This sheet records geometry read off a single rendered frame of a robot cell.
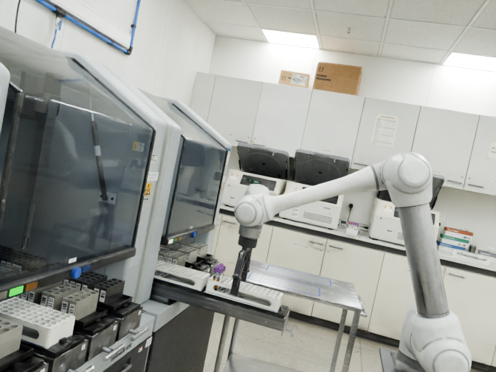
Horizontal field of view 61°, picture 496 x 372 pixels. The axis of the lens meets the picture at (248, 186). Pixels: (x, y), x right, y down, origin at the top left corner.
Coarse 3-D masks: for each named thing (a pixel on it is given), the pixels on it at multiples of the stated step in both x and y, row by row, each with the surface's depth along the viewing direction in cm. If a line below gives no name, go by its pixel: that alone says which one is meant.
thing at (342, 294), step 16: (256, 272) 212; (272, 272) 219; (288, 272) 226; (304, 272) 233; (272, 288) 192; (288, 288) 195; (304, 288) 201; (320, 288) 207; (336, 288) 213; (352, 288) 220; (336, 304) 188; (352, 304) 190; (224, 320) 196; (224, 336) 196; (352, 336) 187; (336, 352) 230; (224, 368) 219; (240, 368) 223; (256, 368) 226; (272, 368) 230; (288, 368) 234
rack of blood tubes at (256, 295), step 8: (208, 280) 167; (224, 280) 169; (208, 288) 167; (224, 288) 173; (240, 288) 164; (248, 288) 167; (256, 288) 170; (264, 288) 171; (232, 296) 164; (240, 296) 172; (248, 296) 173; (256, 296) 162; (264, 296) 161; (272, 296) 163; (280, 296) 165; (248, 304) 163; (256, 304) 162; (264, 304) 169; (272, 304) 161; (280, 304) 167
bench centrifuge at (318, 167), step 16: (304, 160) 417; (320, 160) 409; (336, 160) 402; (304, 176) 437; (320, 176) 429; (336, 176) 421; (288, 192) 397; (304, 208) 392; (320, 208) 388; (336, 208) 385; (320, 224) 388; (336, 224) 386
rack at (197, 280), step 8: (160, 264) 176; (168, 264) 179; (160, 272) 178; (168, 272) 171; (176, 272) 170; (184, 272) 171; (192, 272) 174; (200, 272) 176; (168, 280) 171; (176, 280) 177; (184, 280) 179; (192, 280) 179; (200, 280) 168; (192, 288) 168; (200, 288) 168
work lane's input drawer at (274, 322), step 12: (156, 288) 170; (168, 288) 169; (180, 288) 169; (204, 288) 171; (180, 300) 168; (192, 300) 167; (204, 300) 165; (216, 300) 164; (228, 300) 164; (216, 312) 164; (228, 312) 163; (240, 312) 162; (252, 312) 161; (264, 312) 161; (276, 312) 160; (288, 312) 166; (264, 324) 160; (276, 324) 159
